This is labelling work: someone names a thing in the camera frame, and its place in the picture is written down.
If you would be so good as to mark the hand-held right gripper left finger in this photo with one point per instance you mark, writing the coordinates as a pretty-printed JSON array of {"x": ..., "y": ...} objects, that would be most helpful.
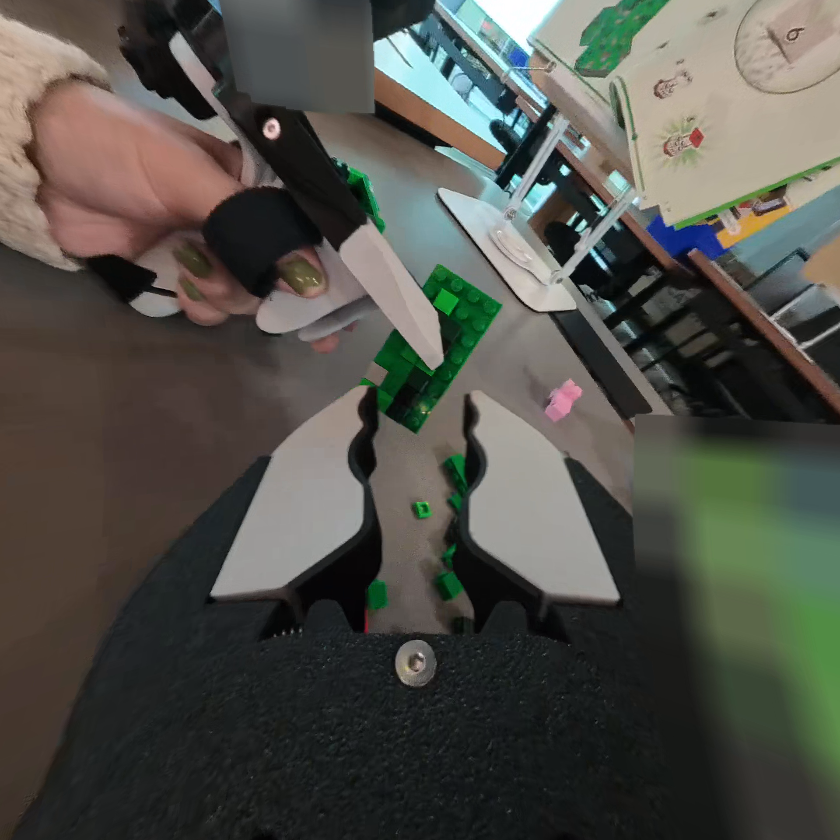
[{"x": 302, "y": 518}]

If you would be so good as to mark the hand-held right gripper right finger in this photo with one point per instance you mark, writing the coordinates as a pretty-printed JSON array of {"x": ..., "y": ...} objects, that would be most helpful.
[{"x": 535, "y": 518}]

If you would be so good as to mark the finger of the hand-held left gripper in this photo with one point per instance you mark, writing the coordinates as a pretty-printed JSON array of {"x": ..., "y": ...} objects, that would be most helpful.
[{"x": 394, "y": 289}]

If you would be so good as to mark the green tiled lego plate assembly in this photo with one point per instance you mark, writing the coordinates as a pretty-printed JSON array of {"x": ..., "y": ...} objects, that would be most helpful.
[{"x": 472, "y": 315}]

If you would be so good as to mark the small green lego pieces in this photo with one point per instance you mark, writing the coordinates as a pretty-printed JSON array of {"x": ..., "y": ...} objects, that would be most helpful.
[{"x": 420, "y": 509}]

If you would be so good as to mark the pink lego pig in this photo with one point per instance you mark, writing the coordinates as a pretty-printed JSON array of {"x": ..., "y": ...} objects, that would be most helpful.
[{"x": 563, "y": 401}]

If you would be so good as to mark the lego instruction booklet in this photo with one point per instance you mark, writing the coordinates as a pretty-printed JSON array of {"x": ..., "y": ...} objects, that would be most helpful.
[{"x": 722, "y": 170}]

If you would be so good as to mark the person's left hand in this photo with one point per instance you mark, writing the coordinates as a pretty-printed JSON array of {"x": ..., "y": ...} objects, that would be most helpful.
[{"x": 131, "y": 177}]

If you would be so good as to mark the tan rounded board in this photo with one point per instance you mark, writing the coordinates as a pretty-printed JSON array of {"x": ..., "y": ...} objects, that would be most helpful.
[{"x": 827, "y": 262}]

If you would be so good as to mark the green lego wall panel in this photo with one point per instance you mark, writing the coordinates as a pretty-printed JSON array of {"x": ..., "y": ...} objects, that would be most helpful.
[{"x": 364, "y": 190}]

